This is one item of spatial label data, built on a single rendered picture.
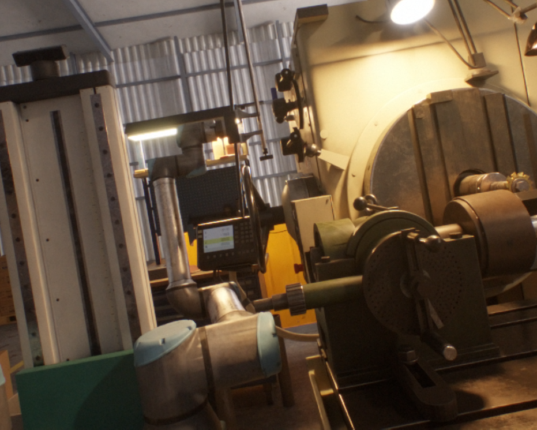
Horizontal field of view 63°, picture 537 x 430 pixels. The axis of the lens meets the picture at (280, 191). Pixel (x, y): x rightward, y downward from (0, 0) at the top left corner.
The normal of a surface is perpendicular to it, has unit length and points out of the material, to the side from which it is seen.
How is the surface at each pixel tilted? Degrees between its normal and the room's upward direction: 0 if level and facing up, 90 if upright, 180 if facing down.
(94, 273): 90
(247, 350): 78
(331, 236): 43
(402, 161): 90
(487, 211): 50
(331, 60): 90
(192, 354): 58
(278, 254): 90
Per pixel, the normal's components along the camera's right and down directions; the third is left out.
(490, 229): 0.00, -0.30
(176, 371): 0.24, -0.13
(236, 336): 0.04, -0.73
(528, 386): -0.17, -0.99
